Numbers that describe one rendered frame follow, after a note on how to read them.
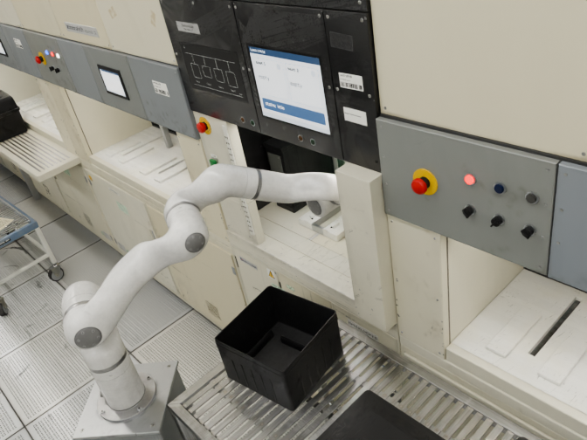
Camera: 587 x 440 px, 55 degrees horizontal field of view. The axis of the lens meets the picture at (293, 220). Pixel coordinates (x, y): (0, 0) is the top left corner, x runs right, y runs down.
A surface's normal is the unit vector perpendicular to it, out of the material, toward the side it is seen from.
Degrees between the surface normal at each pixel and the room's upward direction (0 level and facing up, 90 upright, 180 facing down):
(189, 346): 0
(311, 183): 43
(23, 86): 90
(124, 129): 90
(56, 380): 0
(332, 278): 0
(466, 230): 90
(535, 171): 90
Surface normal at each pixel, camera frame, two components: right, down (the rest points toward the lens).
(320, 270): -0.17, -0.82
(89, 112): 0.67, 0.31
